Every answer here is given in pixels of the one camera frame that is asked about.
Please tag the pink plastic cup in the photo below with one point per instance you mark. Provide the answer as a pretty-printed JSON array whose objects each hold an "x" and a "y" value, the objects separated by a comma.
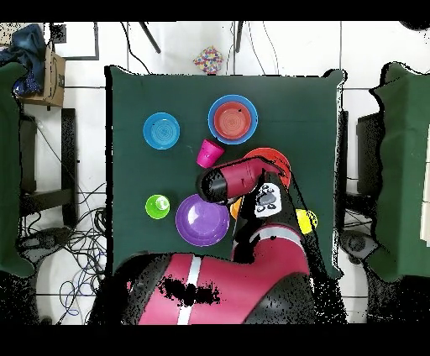
[{"x": 209, "y": 153}]

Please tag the wide orange-red bowl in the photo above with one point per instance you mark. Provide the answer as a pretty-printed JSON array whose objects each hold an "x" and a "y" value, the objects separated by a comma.
[{"x": 268, "y": 155}]

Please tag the large light blue bowl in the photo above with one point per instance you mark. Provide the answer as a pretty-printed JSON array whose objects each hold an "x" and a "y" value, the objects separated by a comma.
[{"x": 211, "y": 119}]

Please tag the small orange-red bowl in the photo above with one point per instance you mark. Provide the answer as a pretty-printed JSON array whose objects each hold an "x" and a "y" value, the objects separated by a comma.
[{"x": 232, "y": 121}]

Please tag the small light blue bowl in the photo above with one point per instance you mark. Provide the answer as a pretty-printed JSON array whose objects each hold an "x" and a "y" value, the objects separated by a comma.
[{"x": 161, "y": 131}]

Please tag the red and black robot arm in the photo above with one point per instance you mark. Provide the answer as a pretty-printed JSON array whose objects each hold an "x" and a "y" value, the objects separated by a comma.
[{"x": 242, "y": 278}]

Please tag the orange plastic cup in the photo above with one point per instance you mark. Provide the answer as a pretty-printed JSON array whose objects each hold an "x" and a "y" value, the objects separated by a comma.
[{"x": 236, "y": 207}]

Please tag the purple plastic bowl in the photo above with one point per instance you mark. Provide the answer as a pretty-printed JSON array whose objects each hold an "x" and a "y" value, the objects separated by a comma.
[{"x": 202, "y": 220}]

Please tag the green plastic cup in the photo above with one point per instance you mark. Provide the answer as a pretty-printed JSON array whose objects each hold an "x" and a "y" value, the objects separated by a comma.
[{"x": 157, "y": 206}]

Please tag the yellow plastic cup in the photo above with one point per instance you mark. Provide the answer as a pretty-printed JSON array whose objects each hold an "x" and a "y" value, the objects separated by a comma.
[{"x": 307, "y": 221}]

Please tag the dark green tablecloth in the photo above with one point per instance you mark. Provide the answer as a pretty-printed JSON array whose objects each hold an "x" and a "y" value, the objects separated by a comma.
[{"x": 312, "y": 100}]

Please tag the black tripod leg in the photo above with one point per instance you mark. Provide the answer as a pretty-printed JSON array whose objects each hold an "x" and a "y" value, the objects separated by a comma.
[
  {"x": 238, "y": 37},
  {"x": 149, "y": 37}
]

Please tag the cardboard box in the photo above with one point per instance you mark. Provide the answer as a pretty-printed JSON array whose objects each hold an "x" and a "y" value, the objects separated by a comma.
[{"x": 53, "y": 84}]

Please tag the green cloth covered table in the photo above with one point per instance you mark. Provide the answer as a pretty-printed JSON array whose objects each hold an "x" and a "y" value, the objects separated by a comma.
[
  {"x": 10, "y": 168},
  {"x": 403, "y": 168}
]

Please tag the blue cloth bundle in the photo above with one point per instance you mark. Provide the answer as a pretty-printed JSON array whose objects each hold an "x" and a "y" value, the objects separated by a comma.
[{"x": 28, "y": 43}]

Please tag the black stool frame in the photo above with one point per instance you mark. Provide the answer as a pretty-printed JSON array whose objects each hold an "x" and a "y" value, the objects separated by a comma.
[
  {"x": 69, "y": 188},
  {"x": 368, "y": 151}
]

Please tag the black pedestal foot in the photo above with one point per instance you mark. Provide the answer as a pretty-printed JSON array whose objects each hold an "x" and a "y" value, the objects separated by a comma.
[
  {"x": 357, "y": 243},
  {"x": 47, "y": 238}
]

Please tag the black rectangular frame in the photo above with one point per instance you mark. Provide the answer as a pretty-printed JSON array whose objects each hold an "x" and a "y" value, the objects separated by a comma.
[{"x": 96, "y": 40}]

